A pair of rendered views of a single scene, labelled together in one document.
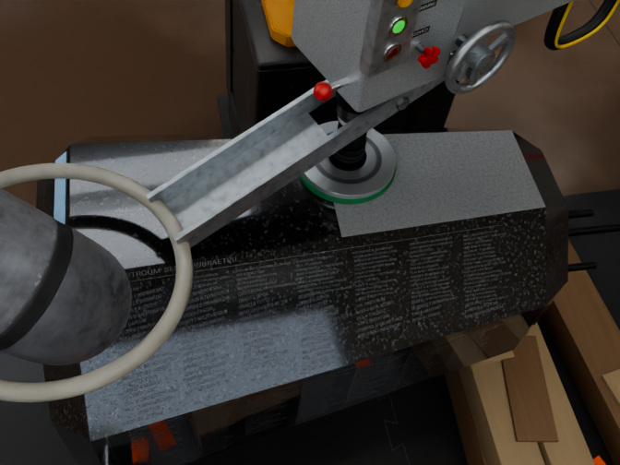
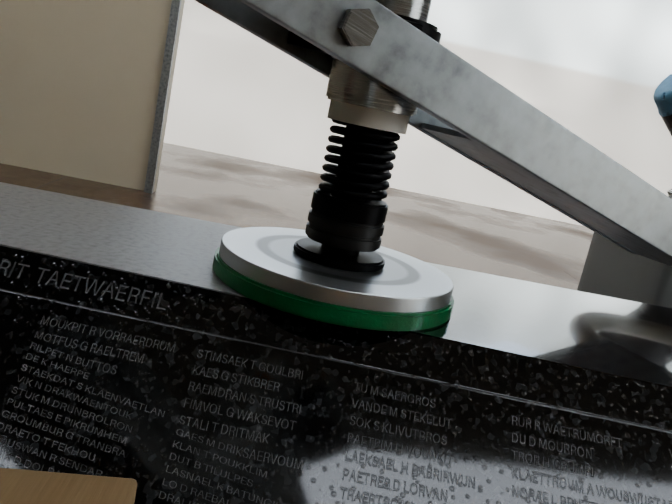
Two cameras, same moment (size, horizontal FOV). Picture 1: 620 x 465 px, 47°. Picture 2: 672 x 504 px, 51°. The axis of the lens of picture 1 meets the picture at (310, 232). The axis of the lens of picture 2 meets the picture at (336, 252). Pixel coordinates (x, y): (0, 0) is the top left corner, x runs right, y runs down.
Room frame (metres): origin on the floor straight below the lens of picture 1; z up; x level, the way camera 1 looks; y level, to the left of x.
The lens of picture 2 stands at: (1.63, 0.10, 0.99)
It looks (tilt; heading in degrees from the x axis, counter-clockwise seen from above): 12 degrees down; 194
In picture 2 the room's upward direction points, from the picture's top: 12 degrees clockwise
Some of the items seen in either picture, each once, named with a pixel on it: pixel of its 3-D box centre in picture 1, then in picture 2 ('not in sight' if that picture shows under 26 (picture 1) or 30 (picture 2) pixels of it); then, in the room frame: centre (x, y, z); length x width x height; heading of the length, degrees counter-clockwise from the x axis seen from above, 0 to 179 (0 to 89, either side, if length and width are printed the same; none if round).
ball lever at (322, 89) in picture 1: (333, 87); not in sight; (0.90, 0.00, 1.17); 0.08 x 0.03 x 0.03; 131
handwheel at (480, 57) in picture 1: (467, 46); not in sight; (1.02, -0.22, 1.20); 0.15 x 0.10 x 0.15; 131
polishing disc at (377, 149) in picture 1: (346, 158); (337, 264); (1.03, -0.05, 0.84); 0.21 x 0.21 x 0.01
